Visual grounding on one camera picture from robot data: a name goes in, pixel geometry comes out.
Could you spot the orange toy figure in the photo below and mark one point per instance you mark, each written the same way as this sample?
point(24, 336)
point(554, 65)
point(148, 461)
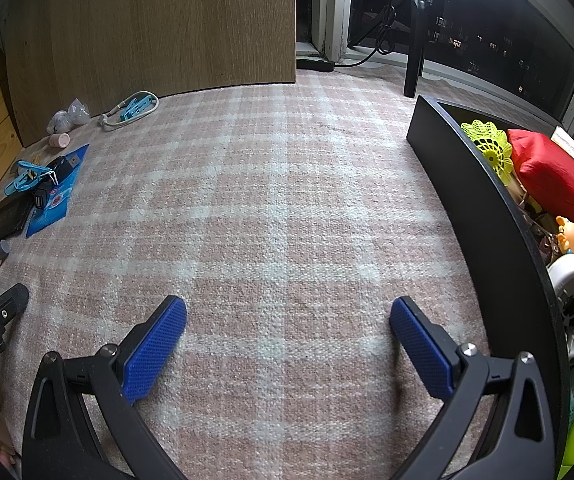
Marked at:
point(569, 235)

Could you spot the brown wooden cabinet panel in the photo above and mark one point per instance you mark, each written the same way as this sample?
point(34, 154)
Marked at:
point(157, 25)

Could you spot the pink plaid blanket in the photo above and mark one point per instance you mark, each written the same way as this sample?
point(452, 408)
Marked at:
point(287, 185)

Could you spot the black container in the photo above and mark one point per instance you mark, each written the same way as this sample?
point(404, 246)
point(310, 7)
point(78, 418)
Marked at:
point(492, 220)

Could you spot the yellow plastic shuttlecock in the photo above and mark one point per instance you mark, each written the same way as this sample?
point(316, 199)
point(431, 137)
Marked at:
point(492, 147)

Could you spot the black lamp stand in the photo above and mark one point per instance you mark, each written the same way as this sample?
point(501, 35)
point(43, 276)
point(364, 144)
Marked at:
point(414, 50)

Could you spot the blue clothespin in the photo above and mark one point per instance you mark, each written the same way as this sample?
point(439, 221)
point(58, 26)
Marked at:
point(22, 185)
point(134, 107)

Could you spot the white window frame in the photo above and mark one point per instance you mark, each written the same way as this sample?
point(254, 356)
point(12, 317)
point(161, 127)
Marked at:
point(338, 10)

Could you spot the red cloth pouch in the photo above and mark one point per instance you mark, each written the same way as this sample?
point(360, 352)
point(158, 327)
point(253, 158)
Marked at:
point(552, 180)

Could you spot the clear plastic bag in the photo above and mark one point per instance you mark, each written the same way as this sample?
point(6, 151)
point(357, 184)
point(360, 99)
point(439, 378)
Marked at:
point(74, 112)

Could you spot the black usb adapter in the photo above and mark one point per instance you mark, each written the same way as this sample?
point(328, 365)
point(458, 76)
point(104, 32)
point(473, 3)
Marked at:
point(64, 164)
point(43, 195)

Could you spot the black flat pouch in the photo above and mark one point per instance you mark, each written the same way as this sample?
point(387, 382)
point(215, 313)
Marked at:
point(4, 222)

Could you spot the black power strip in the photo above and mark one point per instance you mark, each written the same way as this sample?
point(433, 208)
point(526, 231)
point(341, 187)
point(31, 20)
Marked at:
point(314, 64)

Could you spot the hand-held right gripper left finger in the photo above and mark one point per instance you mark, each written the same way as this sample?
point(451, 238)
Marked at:
point(157, 345)

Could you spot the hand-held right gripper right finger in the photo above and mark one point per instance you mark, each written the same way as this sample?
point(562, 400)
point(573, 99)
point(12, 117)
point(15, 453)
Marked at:
point(422, 350)

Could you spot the blue wipes packet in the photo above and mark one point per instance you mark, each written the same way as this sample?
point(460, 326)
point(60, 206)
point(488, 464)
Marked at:
point(54, 205)

